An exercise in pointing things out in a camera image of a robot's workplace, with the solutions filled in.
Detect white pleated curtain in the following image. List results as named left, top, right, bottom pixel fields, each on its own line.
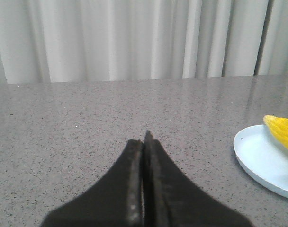
left=0, top=0, right=288, bottom=84

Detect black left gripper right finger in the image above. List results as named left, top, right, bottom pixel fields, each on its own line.
left=143, top=131, right=252, bottom=227

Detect light blue plate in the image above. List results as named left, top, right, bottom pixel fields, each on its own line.
left=233, top=125, right=288, bottom=198

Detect yellow corn cob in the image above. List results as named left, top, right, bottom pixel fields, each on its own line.
left=263, top=115, right=288, bottom=150

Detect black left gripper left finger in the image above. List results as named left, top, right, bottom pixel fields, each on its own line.
left=41, top=139, right=143, bottom=227

